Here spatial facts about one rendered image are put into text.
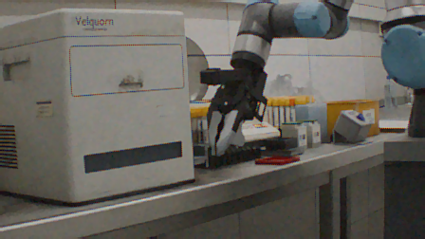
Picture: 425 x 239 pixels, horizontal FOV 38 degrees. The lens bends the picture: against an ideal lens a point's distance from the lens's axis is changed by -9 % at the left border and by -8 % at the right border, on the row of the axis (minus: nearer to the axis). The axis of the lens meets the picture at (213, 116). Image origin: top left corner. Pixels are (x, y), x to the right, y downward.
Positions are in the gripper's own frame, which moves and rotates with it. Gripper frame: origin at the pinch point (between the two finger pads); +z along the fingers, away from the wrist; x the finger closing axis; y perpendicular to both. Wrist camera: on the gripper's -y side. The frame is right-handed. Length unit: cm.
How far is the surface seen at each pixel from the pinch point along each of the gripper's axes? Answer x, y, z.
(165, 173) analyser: -4.4, -15.2, 11.1
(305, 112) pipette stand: 6.9, 36.2, -25.1
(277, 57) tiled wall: 60, 85, -73
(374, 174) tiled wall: 60, 185, -64
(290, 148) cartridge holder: 0.5, 24.4, -10.4
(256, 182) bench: -8.3, 4.2, 5.1
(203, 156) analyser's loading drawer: -2.7, -5.7, 4.0
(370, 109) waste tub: -1, 55, -35
